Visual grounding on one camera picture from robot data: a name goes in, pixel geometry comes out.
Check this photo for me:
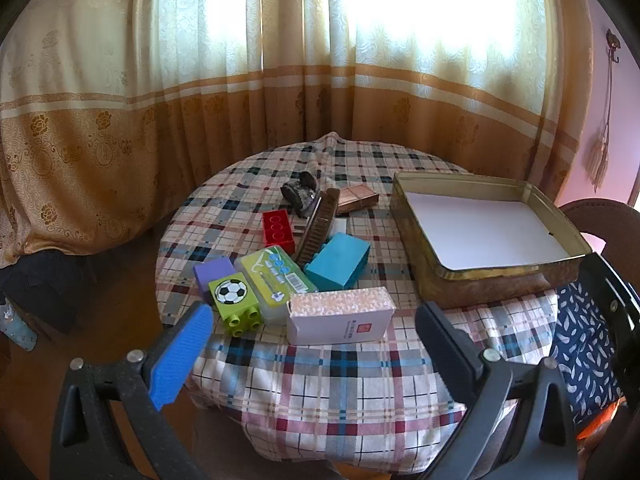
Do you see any brown chair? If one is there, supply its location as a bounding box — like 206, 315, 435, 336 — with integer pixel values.
557, 199, 640, 261

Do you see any gold metal tin box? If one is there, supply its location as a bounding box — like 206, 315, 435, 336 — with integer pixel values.
390, 170, 593, 311

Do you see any pink patterned cardboard box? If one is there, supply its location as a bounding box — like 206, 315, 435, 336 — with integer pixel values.
286, 286, 396, 346

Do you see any blue patterned cloth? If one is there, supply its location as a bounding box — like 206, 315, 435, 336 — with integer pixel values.
0, 295, 38, 353

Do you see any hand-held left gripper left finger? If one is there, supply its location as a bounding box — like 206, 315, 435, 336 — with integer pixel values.
50, 301, 215, 480

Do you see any red plastic box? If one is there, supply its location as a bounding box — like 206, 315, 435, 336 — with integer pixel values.
262, 209, 297, 255

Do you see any white paper liner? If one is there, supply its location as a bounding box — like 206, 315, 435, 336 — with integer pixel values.
402, 191, 581, 272

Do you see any purple block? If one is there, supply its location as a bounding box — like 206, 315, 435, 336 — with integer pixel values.
193, 258, 236, 300

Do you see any curtain tieback tassel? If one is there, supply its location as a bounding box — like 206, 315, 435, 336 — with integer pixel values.
586, 57, 615, 192

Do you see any metal wall hook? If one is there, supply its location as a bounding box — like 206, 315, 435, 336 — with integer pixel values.
604, 29, 623, 66

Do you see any cream and orange curtain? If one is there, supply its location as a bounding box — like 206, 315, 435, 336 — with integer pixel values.
0, 0, 596, 268

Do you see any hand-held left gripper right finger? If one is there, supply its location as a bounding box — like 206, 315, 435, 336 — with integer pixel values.
415, 301, 581, 480

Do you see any green soccer ball block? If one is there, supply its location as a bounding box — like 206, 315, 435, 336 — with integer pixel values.
207, 272, 264, 337

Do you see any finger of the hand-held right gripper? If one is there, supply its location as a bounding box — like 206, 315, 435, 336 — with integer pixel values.
575, 252, 640, 401

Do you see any dark cloth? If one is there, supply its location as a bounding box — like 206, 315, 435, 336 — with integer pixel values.
0, 247, 98, 336

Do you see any teal building block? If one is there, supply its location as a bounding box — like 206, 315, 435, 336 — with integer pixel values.
304, 232, 372, 292

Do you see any copper metal box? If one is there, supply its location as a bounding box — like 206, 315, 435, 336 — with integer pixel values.
336, 184, 380, 213

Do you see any orange cloth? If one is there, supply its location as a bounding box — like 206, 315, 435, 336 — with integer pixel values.
575, 395, 628, 443

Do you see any grey toy tank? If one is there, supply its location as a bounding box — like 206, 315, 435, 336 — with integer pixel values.
280, 172, 321, 218

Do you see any clear case with green label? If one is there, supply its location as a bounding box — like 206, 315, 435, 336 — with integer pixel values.
235, 246, 319, 325

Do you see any wooden brush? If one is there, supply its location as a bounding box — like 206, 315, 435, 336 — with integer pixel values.
292, 187, 342, 267

